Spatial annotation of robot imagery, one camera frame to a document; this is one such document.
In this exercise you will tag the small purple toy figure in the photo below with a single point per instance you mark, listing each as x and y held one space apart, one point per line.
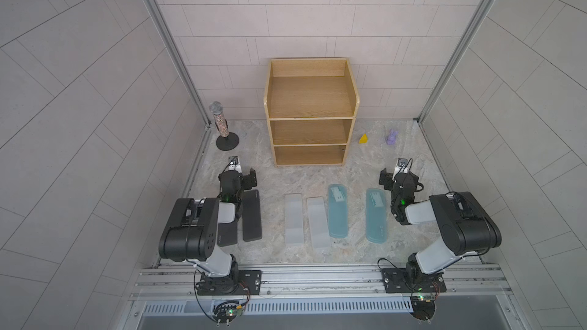
392 137

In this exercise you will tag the aluminium mounting rail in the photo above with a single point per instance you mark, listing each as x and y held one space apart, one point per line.
281 281

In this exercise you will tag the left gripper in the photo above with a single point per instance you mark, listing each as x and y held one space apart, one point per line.
248 178

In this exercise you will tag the left black pencil case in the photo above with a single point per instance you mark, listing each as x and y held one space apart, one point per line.
227 234

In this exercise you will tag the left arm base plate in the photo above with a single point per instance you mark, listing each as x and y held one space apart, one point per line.
229 282

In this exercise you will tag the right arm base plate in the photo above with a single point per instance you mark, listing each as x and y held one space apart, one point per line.
402 281

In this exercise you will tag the frosted white pencil case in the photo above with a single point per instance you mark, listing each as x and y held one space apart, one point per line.
294 222
319 230

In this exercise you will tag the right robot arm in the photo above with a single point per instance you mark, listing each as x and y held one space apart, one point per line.
466 230

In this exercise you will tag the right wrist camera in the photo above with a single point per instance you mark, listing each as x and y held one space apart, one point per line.
402 164

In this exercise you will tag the right black pencil case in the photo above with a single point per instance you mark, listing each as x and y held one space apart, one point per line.
251 216

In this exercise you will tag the black pencil case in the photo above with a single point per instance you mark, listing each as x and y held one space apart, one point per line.
251 216
227 234

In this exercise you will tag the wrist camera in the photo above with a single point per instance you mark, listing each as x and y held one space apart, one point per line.
402 164
234 164

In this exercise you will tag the left circuit board connector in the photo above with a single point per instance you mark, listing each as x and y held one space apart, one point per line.
227 312

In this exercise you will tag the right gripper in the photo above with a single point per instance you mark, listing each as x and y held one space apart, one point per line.
386 178

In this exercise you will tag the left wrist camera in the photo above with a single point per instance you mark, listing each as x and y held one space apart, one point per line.
234 164

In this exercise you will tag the teal pencil case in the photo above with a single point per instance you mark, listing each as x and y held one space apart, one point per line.
338 211
376 212

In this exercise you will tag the glass grinder on black base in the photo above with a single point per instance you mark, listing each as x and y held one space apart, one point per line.
227 140

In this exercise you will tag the wooden three-tier shelf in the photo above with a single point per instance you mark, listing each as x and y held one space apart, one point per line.
311 105

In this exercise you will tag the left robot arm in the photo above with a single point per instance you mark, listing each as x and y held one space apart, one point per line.
197 230

